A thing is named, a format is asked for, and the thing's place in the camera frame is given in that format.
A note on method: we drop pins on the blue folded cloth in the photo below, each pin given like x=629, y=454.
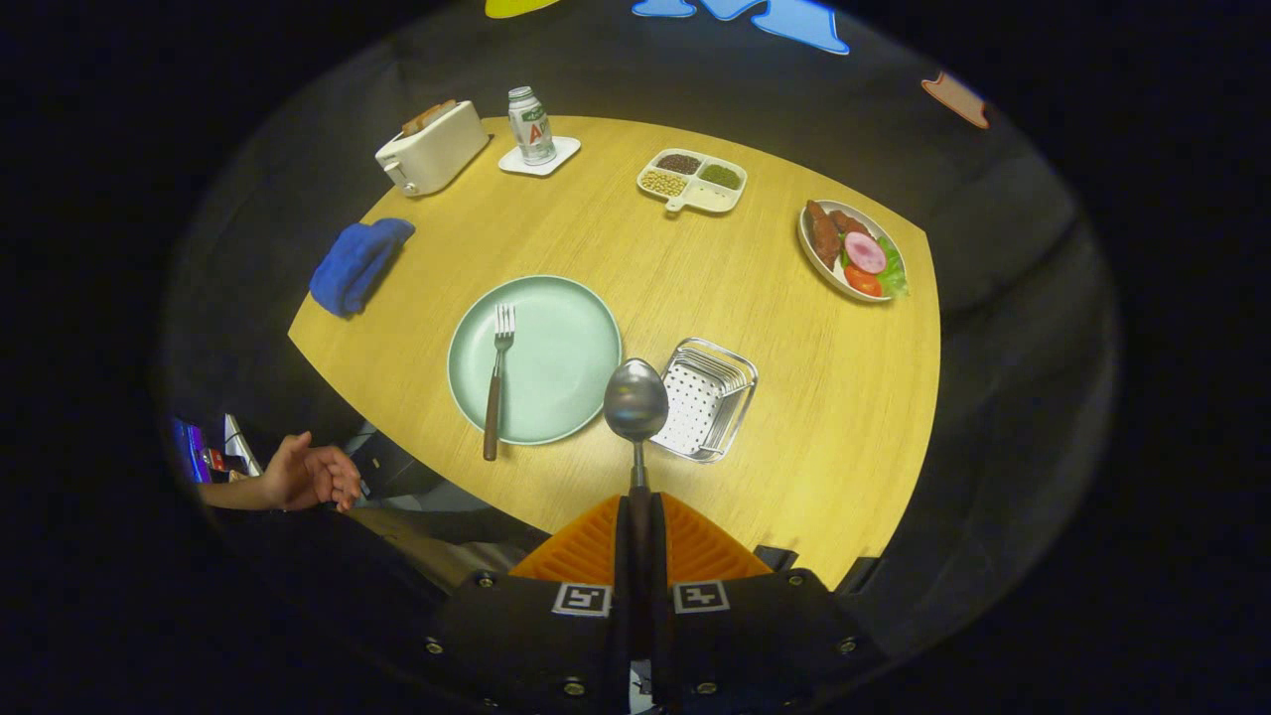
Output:
x=355, y=266

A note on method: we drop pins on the small white drink bottle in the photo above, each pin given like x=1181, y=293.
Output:
x=532, y=129

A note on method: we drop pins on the white divided grain tray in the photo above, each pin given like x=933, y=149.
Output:
x=710, y=197

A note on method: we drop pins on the toast slices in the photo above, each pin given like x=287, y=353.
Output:
x=427, y=117

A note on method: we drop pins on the white square coaster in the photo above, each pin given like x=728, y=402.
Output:
x=561, y=154

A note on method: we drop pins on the white-edged flat panel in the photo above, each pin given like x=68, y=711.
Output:
x=241, y=447

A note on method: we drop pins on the white food plate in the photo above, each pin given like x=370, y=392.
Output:
x=816, y=263

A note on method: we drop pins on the cream white toaster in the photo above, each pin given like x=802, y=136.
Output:
x=437, y=154

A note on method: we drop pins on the green lettuce leaf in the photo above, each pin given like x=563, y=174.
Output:
x=894, y=270

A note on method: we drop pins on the red tomato slice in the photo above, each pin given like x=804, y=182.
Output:
x=862, y=281

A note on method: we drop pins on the brown sausage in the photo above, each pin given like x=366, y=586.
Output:
x=824, y=236
x=852, y=220

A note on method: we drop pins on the pink ham slice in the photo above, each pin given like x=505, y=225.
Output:
x=865, y=252

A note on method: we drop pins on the pale green plate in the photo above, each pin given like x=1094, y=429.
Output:
x=561, y=357

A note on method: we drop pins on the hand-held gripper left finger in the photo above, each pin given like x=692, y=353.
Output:
x=516, y=636

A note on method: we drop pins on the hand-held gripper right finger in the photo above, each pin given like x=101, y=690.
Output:
x=765, y=636

